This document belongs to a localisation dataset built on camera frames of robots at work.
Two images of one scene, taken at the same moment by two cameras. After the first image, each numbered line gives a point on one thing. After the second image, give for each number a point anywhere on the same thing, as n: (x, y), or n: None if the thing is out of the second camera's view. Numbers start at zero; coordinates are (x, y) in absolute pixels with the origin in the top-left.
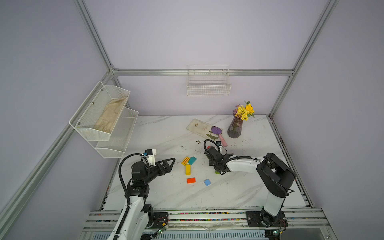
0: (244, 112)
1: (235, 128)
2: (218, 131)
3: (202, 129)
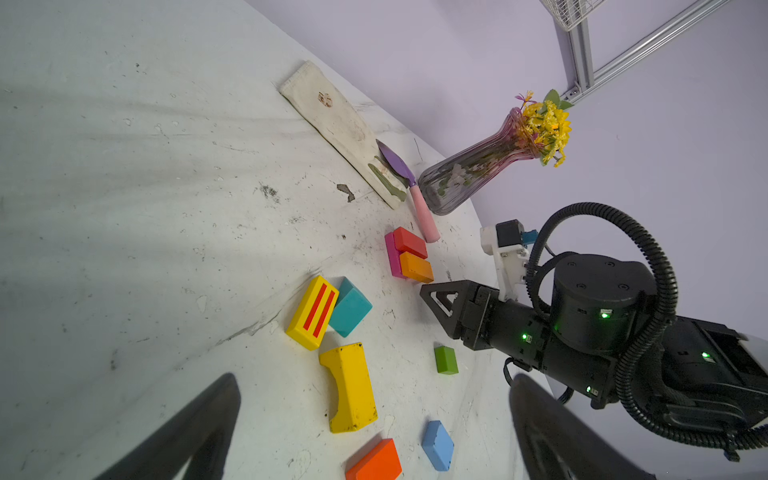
0: (548, 122)
1: (447, 180)
2: (423, 212)
3: (308, 90)
